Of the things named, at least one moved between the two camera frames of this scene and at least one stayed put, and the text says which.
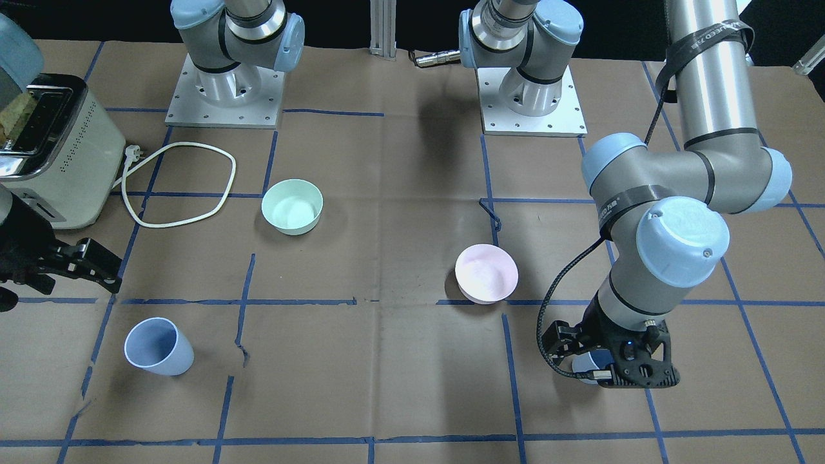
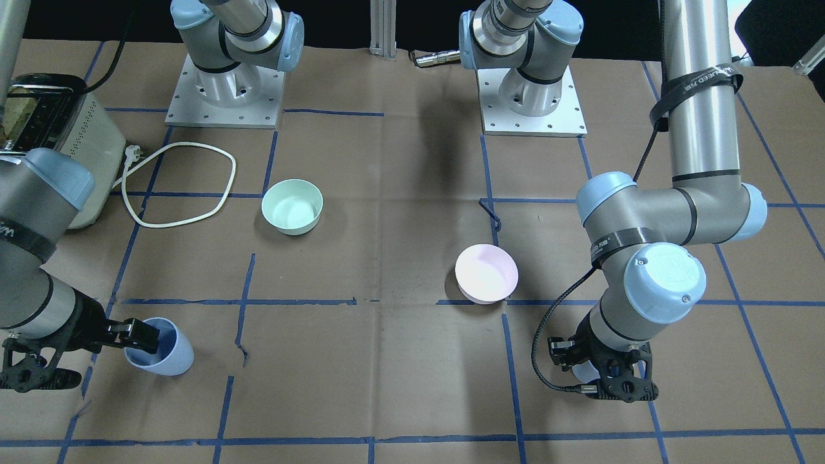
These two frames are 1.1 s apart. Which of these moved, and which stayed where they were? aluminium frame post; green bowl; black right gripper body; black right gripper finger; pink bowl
Moved: black right gripper finger; black right gripper body
Stayed: aluminium frame post; pink bowl; green bowl
